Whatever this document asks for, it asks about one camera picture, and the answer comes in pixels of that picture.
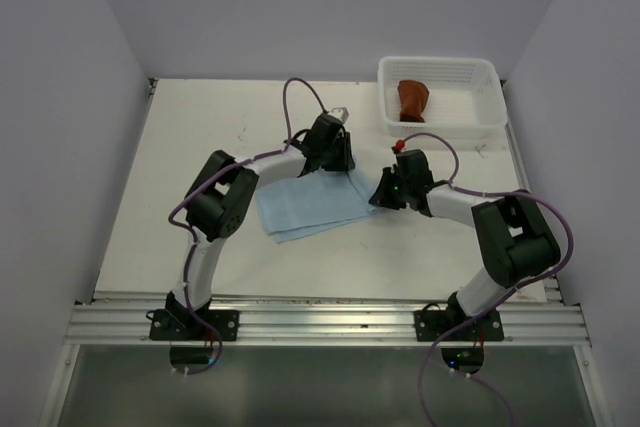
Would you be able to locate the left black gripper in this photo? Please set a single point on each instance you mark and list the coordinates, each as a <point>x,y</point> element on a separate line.
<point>345,161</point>

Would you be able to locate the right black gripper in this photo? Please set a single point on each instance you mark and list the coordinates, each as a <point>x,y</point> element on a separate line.
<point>381,197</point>

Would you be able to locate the light blue towel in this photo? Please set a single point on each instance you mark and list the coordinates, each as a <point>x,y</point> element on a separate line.
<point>292,209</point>

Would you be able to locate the rust brown towel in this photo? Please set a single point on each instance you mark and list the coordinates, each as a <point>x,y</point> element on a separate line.
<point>413,96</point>

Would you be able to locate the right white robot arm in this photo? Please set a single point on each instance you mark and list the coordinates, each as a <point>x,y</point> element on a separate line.
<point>515,241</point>

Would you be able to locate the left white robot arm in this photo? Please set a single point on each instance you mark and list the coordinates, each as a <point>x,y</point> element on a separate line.
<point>216,204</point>

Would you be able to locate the white plastic basket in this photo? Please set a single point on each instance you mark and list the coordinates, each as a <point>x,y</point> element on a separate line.
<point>465,100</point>

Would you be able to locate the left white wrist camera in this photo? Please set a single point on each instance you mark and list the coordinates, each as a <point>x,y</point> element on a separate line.
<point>340,113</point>

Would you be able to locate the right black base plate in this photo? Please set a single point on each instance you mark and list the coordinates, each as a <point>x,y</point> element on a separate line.
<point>431,322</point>

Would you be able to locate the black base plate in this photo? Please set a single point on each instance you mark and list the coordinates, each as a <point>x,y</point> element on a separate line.
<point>431,322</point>
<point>165,327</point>

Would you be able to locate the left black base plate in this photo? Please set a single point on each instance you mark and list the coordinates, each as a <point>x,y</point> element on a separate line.
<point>165,327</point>

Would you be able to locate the aluminium mounting rail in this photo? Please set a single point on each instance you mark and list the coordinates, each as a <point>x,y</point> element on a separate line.
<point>329,322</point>

